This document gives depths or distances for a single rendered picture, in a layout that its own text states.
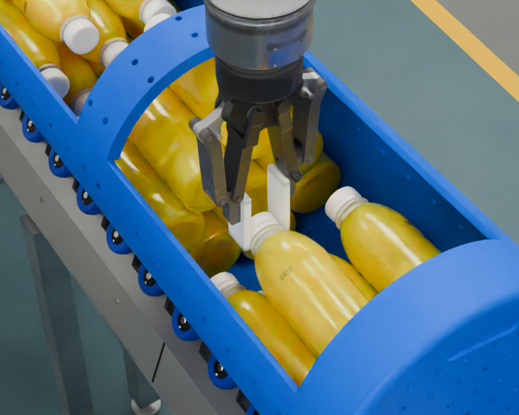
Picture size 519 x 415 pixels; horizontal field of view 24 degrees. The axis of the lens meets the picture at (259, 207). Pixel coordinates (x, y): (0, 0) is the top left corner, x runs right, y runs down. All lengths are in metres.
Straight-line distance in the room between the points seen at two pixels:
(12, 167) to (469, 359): 0.79
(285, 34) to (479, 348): 0.31
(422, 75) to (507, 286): 2.12
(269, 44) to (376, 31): 2.28
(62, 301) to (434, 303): 1.11
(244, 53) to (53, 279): 1.05
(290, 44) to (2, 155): 0.75
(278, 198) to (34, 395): 1.38
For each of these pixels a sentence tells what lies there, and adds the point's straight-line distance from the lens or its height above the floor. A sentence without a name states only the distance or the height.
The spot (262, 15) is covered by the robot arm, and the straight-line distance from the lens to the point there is 0.94.
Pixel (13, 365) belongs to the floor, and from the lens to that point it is 2.51.
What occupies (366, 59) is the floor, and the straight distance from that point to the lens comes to 3.14.
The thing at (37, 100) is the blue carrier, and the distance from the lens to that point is 1.35.
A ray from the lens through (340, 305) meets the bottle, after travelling 1.08.
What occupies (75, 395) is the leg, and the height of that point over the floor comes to 0.18.
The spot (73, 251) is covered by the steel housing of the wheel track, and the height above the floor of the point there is 0.87.
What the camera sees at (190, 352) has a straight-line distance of 1.33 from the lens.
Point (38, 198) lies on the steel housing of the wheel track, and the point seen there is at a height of 0.87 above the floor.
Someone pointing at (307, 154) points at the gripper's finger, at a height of 1.21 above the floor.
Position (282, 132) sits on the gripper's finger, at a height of 1.26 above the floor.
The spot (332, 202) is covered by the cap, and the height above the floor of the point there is 1.12.
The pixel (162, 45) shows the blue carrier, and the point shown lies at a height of 1.23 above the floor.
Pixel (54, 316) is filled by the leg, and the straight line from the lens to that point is 2.03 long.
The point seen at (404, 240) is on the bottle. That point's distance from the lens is 1.16.
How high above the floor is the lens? 2.00
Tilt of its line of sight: 47 degrees down
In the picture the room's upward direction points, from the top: straight up
